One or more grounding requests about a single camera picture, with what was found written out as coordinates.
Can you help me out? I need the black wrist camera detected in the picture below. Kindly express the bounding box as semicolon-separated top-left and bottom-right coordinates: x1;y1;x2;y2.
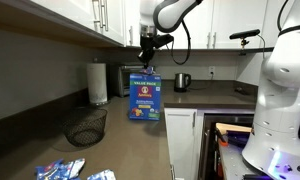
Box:
152;33;175;50

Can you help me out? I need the white paper towel roll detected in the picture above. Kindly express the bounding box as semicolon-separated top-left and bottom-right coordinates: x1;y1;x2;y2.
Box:
86;59;109;106

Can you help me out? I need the blue cardboard snack box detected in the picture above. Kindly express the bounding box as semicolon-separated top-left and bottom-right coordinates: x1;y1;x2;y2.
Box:
128;72;162;122

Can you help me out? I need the orange tool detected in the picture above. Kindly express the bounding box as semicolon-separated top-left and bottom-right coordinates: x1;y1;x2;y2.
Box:
217;132;230;148

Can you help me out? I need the metal upper cabinet handle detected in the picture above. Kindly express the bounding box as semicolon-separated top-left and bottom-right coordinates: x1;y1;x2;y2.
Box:
102;0;110;33
206;31;212;50
91;0;103;30
211;31;218;50
127;25;135;47

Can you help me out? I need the wooden board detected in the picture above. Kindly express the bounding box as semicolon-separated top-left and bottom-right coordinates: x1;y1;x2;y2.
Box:
215;122;253;135

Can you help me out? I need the black wire mesh basket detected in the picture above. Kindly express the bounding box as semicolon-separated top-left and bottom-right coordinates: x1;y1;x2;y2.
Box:
61;106;109;148

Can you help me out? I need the steel electric kettle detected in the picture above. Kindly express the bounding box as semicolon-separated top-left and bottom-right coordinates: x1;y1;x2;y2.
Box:
173;72;192;94

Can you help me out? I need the metal lower cabinet handle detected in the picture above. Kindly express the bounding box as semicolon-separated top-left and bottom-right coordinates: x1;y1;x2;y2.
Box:
191;111;197;129

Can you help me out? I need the black camera on stand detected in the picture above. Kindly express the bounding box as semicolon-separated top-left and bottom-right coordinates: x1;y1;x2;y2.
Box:
228;28;262;57

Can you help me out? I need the blue snack pack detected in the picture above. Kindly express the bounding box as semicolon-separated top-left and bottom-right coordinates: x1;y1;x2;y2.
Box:
138;66;155;76
86;168;117;180
34;157;86;180

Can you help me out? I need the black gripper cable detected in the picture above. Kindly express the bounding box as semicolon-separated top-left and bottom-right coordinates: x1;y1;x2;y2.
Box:
165;19;193;66

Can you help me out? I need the metal cabinet handle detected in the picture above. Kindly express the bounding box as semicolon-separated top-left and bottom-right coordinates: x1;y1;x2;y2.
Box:
191;111;197;129
102;0;110;33
127;25;135;47
91;0;103;30
206;31;212;50
211;31;218;50

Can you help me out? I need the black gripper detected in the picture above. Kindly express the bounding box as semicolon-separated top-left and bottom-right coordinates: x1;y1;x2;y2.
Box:
137;34;157;70

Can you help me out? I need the white wall outlet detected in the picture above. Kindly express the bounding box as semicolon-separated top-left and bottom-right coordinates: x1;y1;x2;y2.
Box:
207;65;216;77

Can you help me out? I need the white lower cabinet door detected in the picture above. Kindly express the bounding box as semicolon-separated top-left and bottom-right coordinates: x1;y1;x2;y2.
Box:
163;107;199;180

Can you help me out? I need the black kettle cord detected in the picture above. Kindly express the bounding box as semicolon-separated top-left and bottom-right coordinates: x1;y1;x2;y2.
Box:
189;73;214;92

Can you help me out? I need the silver toaster oven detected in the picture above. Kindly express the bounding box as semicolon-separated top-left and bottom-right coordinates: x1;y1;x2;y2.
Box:
117;63;145;99

